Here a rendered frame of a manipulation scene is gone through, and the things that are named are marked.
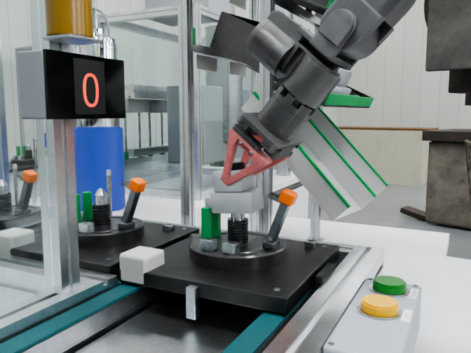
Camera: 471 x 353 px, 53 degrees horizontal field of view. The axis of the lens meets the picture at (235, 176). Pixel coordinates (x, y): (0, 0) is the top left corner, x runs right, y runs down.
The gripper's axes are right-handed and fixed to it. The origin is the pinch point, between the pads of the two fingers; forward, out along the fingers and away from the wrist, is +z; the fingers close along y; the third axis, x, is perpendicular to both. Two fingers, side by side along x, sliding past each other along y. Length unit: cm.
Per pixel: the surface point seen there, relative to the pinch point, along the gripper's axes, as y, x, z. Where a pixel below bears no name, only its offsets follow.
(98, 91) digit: 17.6, -14.1, -3.3
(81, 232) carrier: 6.1, -12.2, 22.6
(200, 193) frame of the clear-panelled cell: -87, -31, 53
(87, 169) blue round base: -52, -54, 57
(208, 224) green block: 1.9, 1.9, 7.5
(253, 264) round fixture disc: 5.1, 10.8, 4.9
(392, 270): -37.2, 27.6, 6.7
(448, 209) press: -462, 68, 64
